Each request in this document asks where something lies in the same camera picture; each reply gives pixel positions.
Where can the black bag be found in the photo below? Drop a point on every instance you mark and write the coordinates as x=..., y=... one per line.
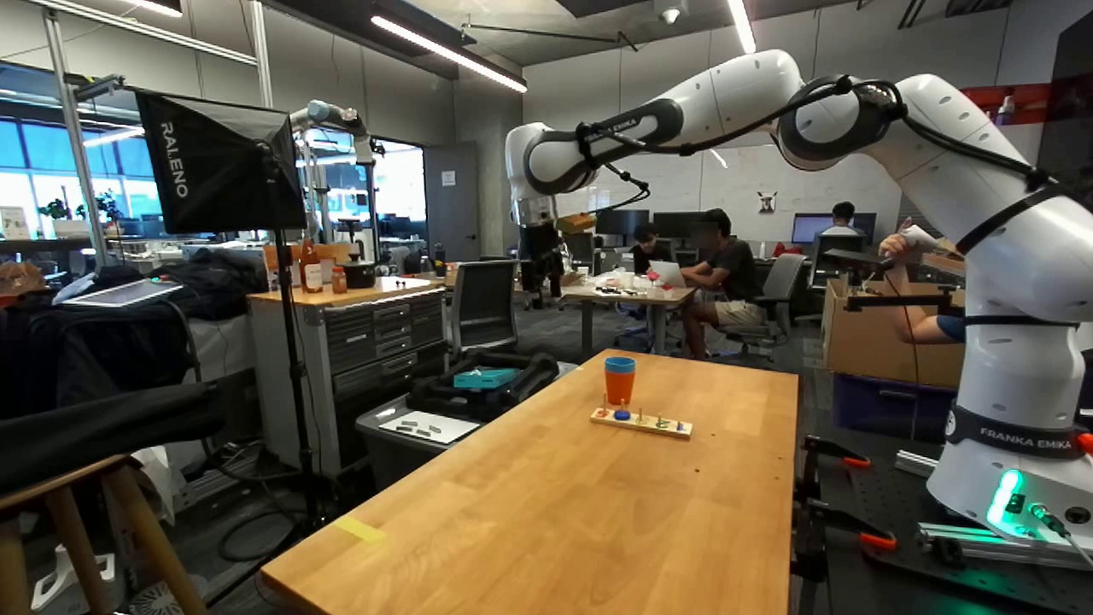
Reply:
x=501, y=398

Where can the cardboard box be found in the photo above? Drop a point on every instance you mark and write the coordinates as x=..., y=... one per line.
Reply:
x=891, y=336

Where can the red bottle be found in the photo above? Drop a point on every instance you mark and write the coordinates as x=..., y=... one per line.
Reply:
x=312, y=272

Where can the black pot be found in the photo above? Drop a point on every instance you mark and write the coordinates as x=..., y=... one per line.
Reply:
x=360, y=274

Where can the blue plastic cup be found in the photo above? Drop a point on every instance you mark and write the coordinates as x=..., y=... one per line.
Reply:
x=619, y=365

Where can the orange plastic cup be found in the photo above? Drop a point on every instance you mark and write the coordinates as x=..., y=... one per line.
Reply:
x=619, y=389

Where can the aluminium rail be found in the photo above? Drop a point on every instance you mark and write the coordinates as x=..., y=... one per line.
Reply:
x=912, y=461
x=993, y=542

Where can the wooden stool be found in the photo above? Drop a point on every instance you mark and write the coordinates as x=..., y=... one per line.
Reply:
x=80, y=515

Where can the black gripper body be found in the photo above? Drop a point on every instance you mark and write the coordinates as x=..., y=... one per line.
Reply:
x=545, y=243

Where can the black softbox light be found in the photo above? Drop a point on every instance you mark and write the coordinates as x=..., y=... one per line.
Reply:
x=222, y=165

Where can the teal case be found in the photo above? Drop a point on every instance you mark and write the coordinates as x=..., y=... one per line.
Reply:
x=485, y=380

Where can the blue storage bin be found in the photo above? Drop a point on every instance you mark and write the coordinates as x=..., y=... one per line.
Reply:
x=891, y=409

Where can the person behind robot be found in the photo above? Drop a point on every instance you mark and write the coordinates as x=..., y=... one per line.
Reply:
x=926, y=327

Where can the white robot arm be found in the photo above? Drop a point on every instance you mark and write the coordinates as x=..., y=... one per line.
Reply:
x=1010, y=259

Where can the grey swivel chair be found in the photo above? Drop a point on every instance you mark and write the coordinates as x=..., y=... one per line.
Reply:
x=785, y=286

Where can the yellow tape strip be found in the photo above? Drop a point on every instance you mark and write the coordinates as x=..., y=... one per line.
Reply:
x=360, y=529

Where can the grey drawer tool cabinet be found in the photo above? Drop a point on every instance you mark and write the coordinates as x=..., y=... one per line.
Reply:
x=362, y=352

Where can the black light stand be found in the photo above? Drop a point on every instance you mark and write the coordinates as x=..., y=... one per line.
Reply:
x=293, y=352

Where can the blue round puzzle piece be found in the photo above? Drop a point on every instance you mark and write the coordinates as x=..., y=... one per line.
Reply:
x=619, y=415

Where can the seated person black shirt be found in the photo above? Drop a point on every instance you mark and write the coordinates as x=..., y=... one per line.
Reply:
x=722, y=276

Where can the wooden number puzzle board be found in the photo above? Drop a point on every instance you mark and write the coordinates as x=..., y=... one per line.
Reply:
x=653, y=423

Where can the grey plastic box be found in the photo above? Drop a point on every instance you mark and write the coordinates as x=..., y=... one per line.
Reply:
x=412, y=431

